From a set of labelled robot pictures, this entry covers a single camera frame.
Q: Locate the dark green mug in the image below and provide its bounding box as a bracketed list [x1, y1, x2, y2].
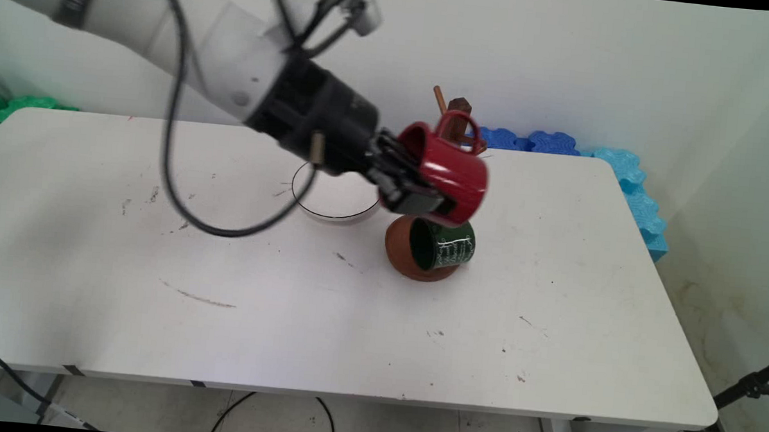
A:
[407, 216, 479, 276]

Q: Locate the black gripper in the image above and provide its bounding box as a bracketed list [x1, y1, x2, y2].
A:
[239, 50, 469, 221]

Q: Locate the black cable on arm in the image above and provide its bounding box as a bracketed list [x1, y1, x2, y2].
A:
[109, 0, 336, 246]

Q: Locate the green foam mat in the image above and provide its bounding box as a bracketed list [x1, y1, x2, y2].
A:
[0, 93, 80, 146]

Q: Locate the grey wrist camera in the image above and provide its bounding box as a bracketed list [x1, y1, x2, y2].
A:
[313, 0, 385, 40]

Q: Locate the dark blue foam mat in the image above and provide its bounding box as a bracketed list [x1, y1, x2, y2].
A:
[466, 124, 585, 158]

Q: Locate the light blue foam mat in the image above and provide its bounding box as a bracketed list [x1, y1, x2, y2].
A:
[569, 145, 678, 264]

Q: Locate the red mug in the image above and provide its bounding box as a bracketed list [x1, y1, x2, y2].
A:
[389, 105, 496, 230]

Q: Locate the white plate with black rim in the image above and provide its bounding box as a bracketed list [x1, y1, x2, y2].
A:
[288, 159, 385, 227]

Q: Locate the brown wooden mug stand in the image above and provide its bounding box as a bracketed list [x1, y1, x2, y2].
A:
[381, 81, 492, 286]

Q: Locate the black tripod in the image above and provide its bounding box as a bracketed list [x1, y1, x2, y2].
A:
[628, 336, 769, 432]

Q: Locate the black floor cable loop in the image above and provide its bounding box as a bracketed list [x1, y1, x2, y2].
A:
[206, 388, 340, 432]

